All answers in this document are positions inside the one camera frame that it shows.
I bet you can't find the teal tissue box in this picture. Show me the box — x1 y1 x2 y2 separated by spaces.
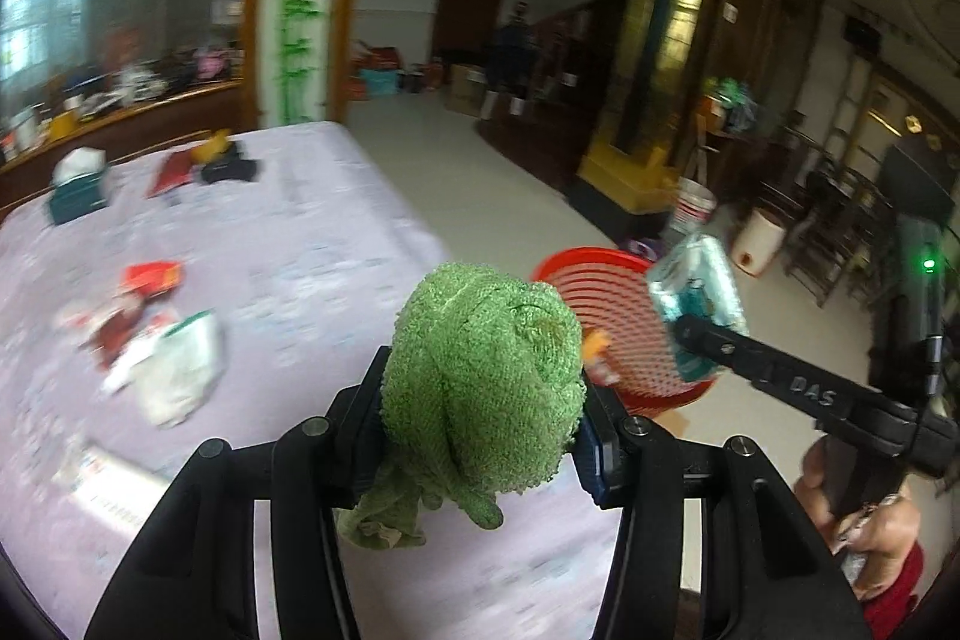
46 147 110 226

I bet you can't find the purple floral tablecloth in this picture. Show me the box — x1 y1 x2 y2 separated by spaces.
0 121 623 640

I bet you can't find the red plastic basket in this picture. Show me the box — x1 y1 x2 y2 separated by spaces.
531 246 721 416

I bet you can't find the person's right forearm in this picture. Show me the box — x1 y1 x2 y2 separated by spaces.
859 542 927 637

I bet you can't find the dark hanging jacket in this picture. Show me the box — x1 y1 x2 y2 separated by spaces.
491 0 541 94

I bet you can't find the white round canister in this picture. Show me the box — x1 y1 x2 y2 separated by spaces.
731 209 788 275

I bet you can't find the wooden chair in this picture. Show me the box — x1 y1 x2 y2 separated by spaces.
780 130 893 307

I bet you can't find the window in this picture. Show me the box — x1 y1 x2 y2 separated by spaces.
0 0 98 86

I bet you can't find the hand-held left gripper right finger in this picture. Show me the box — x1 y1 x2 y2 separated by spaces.
574 377 875 640

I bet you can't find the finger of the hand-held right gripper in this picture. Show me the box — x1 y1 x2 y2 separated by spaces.
671 314 785 397

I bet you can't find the person's right hand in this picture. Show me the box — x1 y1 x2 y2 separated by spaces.
795 441 923 603

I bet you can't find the white bag with green edge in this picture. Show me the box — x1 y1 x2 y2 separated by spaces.
131 308 226 427

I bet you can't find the golden pillar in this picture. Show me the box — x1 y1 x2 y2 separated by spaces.
577 0 751 214

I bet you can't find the red gift box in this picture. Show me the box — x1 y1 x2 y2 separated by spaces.
352 47 406 75

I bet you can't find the wooden counter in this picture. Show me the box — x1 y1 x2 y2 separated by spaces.
0 77 248 214

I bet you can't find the white and grey medicine box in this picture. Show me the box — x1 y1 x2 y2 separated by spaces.
52 441 177 536

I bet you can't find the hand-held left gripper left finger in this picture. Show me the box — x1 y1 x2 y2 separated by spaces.
82 344 391 640

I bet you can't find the green towel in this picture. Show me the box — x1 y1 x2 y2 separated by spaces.
334 261 587 551

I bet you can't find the wooden staircase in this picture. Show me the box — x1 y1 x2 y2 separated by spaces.
476 0 631 191

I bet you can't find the teal cartoon tissue pack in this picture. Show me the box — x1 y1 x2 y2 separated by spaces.
645 231 751 382

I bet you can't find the brown wooden door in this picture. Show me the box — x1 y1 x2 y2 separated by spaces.
431 0 512 75

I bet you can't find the white plastic bucket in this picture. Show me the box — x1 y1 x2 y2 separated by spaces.
667 175 719 244

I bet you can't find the cardboard box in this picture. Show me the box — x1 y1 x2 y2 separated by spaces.
448 62 488 118

